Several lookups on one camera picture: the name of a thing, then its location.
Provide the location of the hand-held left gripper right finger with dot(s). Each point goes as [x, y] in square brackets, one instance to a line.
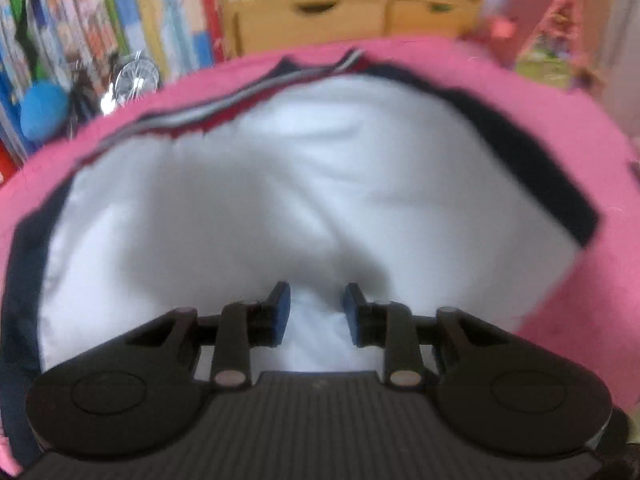
[354, 312]

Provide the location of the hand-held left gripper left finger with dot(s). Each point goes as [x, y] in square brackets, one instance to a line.
[281, 310]

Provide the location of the white and navy jacket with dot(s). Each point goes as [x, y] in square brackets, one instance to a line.
[300, 185]

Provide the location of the metal bicycle model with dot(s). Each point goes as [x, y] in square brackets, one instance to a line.
[137, 80]

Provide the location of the wooden drawer box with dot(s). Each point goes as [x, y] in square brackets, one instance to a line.
[350, 25]

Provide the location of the pink printed blanket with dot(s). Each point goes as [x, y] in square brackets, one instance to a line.
[575, 125]

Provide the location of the blue plush ball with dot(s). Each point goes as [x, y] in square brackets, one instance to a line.
[45, 110]

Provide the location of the row of colourful books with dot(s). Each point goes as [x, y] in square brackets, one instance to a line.
[150, 10]

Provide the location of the pink toy house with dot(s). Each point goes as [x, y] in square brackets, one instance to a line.
[555, 35]

